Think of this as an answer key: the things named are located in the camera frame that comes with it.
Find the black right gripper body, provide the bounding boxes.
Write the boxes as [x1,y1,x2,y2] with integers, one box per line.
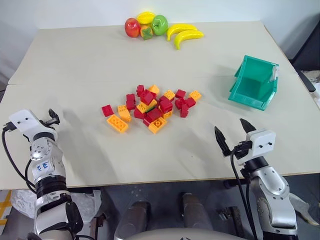
[233,140,253,160]

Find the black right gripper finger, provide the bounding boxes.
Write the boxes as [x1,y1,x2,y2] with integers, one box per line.
[239,117,257,134]
[214,125,232,158]

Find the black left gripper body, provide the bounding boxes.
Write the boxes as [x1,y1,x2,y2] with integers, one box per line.
[37,118,57,131]

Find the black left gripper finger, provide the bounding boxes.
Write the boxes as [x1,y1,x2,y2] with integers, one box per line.
[48,108,62,125]

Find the green plastic bin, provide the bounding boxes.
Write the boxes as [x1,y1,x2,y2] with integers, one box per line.
[227,54,280,112]

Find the yellow toy brick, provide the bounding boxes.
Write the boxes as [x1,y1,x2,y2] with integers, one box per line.
[106,114,129,135]

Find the dark rounded robot leg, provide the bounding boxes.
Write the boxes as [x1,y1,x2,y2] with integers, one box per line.
[180,191,214,230]
[119,200,152,236]

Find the white plastic bag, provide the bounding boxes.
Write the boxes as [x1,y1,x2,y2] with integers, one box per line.
[10,188,102,221]

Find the dark office chair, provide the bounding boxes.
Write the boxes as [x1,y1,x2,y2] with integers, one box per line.
[280,11,320,94]

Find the light grey robot torso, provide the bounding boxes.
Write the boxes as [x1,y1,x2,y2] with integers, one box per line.
[113,225,242,240]

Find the yellow toy banana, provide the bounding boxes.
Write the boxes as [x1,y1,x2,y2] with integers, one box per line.
[166,22,199,42]
[173,30,206,51]

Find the red toy apple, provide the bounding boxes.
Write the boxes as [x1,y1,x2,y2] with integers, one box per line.
[124,17,142,39]

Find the orange toy persimmon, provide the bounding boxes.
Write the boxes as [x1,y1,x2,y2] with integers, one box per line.
[139,24,154,41]

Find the green toy apple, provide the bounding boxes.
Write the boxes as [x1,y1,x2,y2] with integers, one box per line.
[151,14,169,37]

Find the yellow toy lemon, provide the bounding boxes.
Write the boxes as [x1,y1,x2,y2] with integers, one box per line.
[136,11,156,26]

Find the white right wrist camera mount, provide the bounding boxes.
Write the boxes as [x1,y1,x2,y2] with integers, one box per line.
[245,128,277,159]

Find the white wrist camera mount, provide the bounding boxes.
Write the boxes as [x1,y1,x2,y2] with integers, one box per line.
[8,108,58,141]
[245,128,277,159]

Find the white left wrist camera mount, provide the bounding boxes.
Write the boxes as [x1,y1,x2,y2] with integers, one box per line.
[8,108,58,141]

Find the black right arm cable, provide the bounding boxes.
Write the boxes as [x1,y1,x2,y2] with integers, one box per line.
[229,146,259,240]

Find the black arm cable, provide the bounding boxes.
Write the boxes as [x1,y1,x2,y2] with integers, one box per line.
[1,121,38,194]
[229,146,259,240]

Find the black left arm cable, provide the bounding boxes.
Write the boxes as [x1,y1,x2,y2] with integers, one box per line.
[1,121,38,194]

